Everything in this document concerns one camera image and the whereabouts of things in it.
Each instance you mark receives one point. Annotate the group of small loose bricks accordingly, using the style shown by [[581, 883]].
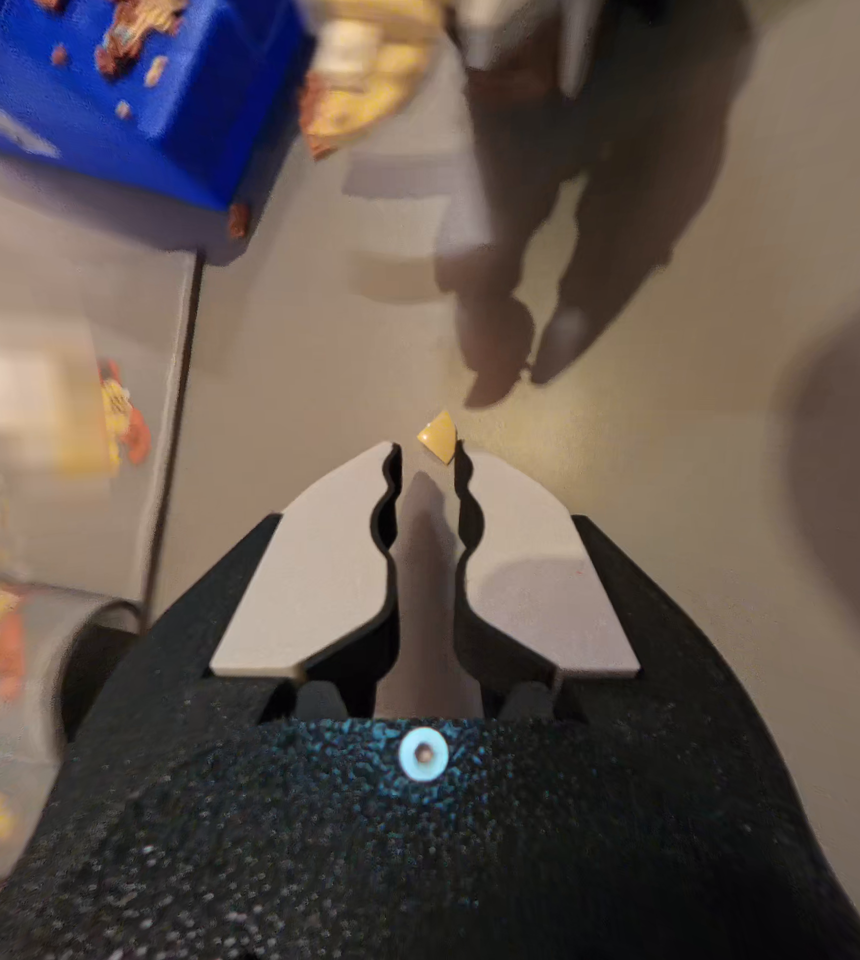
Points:
[[130, 37]]

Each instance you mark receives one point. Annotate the grey desk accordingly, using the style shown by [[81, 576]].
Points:
[[287, 360]]

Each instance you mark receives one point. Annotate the grey instruction booklet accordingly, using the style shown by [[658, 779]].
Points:
[[145, 337]]

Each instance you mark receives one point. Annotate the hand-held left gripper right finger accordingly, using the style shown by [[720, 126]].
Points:
[[542, 592]]

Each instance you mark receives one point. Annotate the flat brown brick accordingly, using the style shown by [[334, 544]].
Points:
[[239, 220]]

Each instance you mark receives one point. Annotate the tan and brown brick model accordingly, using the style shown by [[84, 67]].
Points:
[[362, 75]]

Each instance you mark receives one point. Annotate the blue plastic storage bin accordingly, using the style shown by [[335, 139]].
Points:
[[175, 150]]

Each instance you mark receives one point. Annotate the tan curved brick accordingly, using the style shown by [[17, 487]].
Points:
[[439, 437]]

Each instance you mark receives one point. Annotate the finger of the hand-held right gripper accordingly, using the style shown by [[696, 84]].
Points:
[[578, 45], [484, 34]]

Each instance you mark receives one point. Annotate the person's right hand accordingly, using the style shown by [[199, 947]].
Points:
[[527, 90]]

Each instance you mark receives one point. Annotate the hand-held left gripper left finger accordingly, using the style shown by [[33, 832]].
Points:
[[310, 585]]

